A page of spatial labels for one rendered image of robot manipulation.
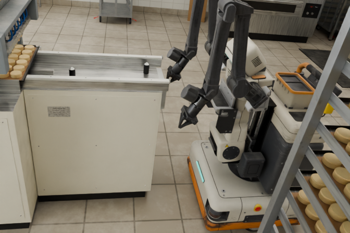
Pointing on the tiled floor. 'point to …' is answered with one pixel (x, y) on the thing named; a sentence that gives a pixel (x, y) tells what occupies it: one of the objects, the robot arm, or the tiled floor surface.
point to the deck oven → (279, 1)
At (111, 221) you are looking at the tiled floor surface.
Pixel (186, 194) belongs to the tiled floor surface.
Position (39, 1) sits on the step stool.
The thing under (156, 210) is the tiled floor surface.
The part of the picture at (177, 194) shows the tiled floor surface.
